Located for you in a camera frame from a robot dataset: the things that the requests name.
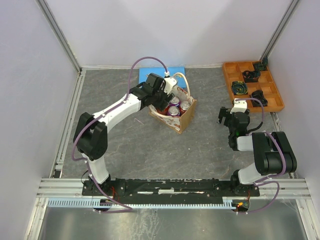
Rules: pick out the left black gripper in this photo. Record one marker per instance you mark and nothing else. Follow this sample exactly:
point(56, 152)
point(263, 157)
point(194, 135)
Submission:
point(162, 104)

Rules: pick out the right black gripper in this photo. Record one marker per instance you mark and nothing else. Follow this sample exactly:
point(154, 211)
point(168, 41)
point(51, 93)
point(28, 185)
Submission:
point(224, 112)

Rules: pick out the red soda can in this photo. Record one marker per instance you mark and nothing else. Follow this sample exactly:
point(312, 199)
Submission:
point(163, 112)
point(184, 106)

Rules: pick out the patterned canvas tote bag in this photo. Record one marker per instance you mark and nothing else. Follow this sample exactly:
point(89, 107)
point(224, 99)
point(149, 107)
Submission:
point(177, 123)

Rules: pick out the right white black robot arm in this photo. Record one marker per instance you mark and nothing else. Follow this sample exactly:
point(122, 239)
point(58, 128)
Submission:
point(272, 154)

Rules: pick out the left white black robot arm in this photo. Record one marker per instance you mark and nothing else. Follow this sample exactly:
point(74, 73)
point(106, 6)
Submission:
point(91, 135)

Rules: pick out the purple soda can rear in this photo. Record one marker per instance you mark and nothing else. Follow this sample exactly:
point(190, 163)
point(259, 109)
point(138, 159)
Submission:
point(175, 101)

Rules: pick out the purple soda can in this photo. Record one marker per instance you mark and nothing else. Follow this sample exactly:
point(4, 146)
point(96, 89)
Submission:
point(175, 101)
point(173, 111)

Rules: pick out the purple soda can front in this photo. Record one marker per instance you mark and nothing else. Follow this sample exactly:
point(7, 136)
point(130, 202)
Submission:
point(173, 111)

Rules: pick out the rolled dark sock left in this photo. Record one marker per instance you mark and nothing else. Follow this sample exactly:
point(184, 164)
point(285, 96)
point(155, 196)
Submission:
point(239, 88)

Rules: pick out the rolled dark sock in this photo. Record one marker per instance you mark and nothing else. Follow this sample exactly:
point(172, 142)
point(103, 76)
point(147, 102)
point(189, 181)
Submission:
point(251, 76)
point(239, 88)
point(261, 65)
point(258, 95)

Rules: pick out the blue printed folded cloth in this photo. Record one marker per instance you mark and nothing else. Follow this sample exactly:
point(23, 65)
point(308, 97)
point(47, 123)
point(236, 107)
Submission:
point(145, 71)

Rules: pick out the rolled dark sock bottom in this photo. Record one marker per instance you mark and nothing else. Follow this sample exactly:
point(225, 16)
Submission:
point(258, 95)

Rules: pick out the orange compartment tray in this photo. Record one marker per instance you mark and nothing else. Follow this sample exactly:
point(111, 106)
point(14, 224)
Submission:
point(233, 72)

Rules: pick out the rolled dark sock middle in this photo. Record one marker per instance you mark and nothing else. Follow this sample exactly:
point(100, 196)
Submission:
point(251, 76)

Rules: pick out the rolled dark sock top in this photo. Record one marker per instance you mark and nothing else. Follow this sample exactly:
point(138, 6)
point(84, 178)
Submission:
point(261, 65)

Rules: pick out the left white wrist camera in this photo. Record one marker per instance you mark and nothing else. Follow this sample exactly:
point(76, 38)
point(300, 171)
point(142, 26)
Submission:
point(170, 82)

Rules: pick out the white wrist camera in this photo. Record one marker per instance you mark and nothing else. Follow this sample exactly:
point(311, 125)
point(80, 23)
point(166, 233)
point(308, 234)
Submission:
point(170, 82)
point(239, 105)

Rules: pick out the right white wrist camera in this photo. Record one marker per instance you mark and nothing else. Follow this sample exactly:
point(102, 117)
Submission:
point(239, 105)

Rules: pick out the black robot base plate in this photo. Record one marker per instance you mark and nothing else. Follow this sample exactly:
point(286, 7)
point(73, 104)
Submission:
point(176, 191)

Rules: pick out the aluminium frame rail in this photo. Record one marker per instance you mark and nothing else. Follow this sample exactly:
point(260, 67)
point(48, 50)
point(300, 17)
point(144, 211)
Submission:
point(291, 188)

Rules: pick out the blue slotted cable duct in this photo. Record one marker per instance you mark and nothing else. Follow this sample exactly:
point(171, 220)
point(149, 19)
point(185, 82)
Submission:
point(98, 204)

